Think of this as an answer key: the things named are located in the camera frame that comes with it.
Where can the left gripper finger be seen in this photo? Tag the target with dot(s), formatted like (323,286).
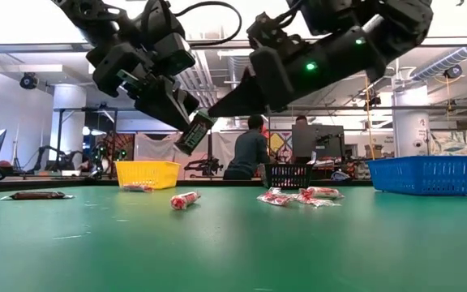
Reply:
(164,107)
(189,103)

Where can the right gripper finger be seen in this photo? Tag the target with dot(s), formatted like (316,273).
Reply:
(245,99)

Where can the black candy bar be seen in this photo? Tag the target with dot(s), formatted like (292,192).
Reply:
(195,134)

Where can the red white candy roll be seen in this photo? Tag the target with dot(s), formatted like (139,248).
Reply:
(182,201)

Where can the brown chocolate bar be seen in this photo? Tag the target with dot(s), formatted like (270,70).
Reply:
(37,195)

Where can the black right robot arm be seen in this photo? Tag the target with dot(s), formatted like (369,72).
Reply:
(399,20)

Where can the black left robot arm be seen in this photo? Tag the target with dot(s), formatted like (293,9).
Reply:
(95,20)

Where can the black background robot arm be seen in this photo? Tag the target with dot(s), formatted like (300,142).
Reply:
(51,156)
(205,166)

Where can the small red white candy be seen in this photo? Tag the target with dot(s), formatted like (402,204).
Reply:
(138,188)

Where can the white hanging cloth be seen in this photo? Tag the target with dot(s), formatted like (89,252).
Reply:
(222,148)
(156,147)

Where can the person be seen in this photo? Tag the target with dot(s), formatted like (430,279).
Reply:
(301,120)
(247,154)

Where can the yellow plastic basket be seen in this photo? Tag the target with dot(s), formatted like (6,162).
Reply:
(146,175)

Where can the grey computer monitor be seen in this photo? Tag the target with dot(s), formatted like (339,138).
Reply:
(326,140)

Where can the white square column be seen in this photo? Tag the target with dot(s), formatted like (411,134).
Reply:
(69,134)

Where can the black plastic basket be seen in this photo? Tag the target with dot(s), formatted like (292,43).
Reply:
(288,176)

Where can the cardboard box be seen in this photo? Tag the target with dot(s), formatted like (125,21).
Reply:
(374,152)

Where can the white round column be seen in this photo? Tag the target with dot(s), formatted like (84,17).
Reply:
(410,121)

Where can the black overhead crossbar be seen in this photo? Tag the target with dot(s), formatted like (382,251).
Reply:
(452,41)

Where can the blue plastic basket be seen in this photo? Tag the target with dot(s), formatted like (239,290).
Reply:
(426,176)

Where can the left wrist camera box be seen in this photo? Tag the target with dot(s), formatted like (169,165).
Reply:
(174,54)

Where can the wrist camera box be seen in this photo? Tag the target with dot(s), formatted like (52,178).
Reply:
(174,54)
(274,34)

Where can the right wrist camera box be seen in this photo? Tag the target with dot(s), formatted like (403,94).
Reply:
(274,34)

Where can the black aluminium table frame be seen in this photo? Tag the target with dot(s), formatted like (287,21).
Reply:
(205,183)

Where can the spiral ceiling duct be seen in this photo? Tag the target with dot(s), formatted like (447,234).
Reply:
(444,63)

